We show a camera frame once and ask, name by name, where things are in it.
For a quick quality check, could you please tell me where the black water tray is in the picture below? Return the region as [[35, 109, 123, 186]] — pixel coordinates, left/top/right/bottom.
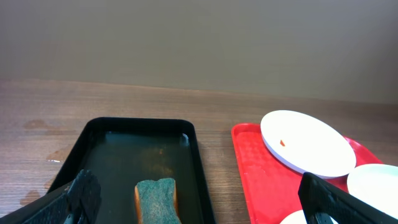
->
[[49, 117, 216, 224]]

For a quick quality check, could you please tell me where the red plastic tray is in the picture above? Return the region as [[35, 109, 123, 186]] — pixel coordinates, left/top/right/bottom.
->
[[231, 123, 380, 223]]

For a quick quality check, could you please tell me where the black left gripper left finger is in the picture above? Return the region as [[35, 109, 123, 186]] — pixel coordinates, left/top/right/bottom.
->
[[1, 170, 101, 224]]

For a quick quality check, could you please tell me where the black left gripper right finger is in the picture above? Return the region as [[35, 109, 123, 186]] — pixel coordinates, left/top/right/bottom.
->
[[298, 172, 397, 224]]

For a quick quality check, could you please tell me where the green and orange sponge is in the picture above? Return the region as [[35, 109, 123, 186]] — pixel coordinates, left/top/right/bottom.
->
[[134, 178, 182, 224]]

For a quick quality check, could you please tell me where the white plate with red speck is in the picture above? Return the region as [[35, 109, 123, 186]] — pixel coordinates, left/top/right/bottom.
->
[[260, 110, 357, 179]]

